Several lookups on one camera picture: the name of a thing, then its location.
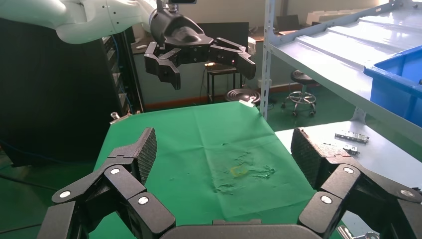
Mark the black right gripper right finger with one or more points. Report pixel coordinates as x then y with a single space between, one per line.
343 184

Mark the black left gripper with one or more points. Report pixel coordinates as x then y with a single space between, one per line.
178 36

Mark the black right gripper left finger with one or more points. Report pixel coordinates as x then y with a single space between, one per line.
125 184

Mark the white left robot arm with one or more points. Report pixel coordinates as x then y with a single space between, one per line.
82 19

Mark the small black side table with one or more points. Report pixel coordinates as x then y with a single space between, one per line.
221 70

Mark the small silver metal part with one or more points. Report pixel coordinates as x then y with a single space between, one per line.
351 149

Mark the black monitor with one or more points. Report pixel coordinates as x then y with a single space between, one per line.
230 33

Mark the long silver metal part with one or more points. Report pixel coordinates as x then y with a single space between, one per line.
351 137

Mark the black round stool seat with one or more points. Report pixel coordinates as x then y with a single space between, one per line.
242 95

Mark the green table cloth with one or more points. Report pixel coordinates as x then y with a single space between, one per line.
197 142

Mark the black laptop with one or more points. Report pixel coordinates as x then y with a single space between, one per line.
288 23

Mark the large blue plastic bin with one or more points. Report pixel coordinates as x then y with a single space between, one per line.
395 95

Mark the chrome stool with black seat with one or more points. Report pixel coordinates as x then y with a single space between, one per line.
300 77

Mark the yellow tape square mark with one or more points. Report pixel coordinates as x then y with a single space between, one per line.
232 172

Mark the black equipment cabinet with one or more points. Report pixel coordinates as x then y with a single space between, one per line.
49 99

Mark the white metal shelving rack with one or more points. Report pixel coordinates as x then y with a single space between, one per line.
329 56

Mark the white foam boxes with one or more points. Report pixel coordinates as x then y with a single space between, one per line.
326 16

